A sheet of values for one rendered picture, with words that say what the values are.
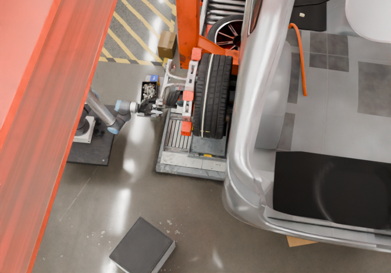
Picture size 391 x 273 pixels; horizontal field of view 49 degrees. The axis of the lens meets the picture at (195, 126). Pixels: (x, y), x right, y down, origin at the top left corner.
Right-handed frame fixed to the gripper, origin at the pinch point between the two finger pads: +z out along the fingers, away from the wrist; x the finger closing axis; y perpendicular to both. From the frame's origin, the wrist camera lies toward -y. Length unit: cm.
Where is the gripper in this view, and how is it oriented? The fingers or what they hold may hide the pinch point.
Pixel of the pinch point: (161, 109)
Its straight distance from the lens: 333.8
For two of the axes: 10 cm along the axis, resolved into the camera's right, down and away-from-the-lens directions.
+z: 9.9, 1.3, -0.7
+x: -1.5, 8.7, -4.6
